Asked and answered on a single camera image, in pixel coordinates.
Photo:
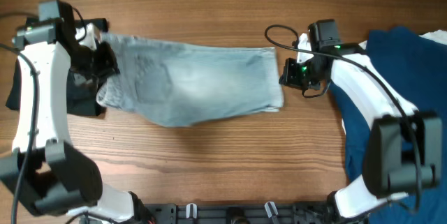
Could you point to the white garment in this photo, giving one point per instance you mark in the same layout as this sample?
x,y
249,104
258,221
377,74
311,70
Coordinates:
x,y
439,36

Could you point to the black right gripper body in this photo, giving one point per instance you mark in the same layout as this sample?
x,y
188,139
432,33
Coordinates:
x,y
302,74

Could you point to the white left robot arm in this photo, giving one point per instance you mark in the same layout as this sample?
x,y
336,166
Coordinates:
x,y
45,173

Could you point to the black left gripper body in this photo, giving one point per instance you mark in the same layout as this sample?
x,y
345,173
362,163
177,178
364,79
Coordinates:
x,y
94,64

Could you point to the dark blue garment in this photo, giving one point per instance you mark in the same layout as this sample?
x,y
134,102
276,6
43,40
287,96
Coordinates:
x,y
415,67

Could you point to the black folded garment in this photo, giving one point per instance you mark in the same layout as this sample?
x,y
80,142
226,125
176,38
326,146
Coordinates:
x,y
80,100

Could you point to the light blue denim shorts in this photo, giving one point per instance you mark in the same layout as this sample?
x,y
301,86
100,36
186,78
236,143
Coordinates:
x,y
178,84

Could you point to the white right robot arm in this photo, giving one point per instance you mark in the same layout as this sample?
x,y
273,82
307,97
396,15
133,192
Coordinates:
x,y
391,91

